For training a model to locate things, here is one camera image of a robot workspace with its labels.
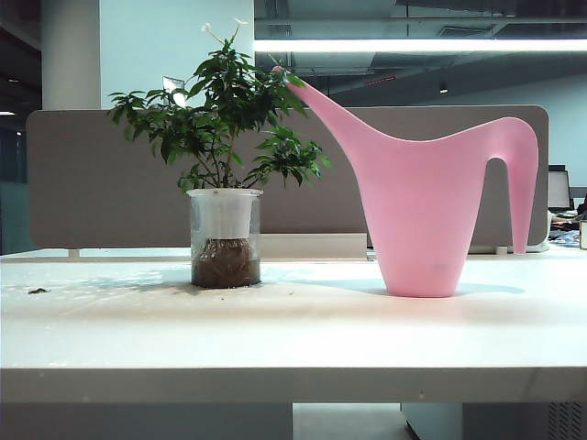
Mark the pink plastic watering can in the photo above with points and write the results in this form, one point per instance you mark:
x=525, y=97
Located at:
x=422, y=206

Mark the clear plastic plant pot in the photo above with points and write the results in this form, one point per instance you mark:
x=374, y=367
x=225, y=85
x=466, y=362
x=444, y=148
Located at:
x=224, y=270

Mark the green leafy plant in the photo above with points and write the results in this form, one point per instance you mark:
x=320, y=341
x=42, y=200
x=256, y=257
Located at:
x=220, y=91

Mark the grey-brown desk divider panel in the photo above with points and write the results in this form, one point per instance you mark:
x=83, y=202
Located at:
x=114, y=192

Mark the small white sign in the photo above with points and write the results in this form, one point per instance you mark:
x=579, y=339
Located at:
x=171, y=84

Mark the small ceiling spotlight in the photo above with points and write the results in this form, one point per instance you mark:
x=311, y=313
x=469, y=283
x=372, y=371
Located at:
x=443, y=87

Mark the dark leaf debris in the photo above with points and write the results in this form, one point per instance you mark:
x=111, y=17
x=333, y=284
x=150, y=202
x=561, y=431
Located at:
x=39, y=290

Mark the computer monitor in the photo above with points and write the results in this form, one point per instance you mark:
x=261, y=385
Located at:
x=557, y=190

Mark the blue patterned cloth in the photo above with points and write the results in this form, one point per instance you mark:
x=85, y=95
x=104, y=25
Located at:
x=564, y=235

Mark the seated person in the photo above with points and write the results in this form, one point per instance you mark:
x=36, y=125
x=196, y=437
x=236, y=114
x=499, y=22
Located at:
x=582, y=212

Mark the light wooden box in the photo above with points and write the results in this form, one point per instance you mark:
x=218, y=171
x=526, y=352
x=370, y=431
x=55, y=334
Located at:
x=583, y=234

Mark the grey panel with vent grille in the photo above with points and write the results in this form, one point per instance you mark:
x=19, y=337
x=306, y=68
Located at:
x=527, y=421

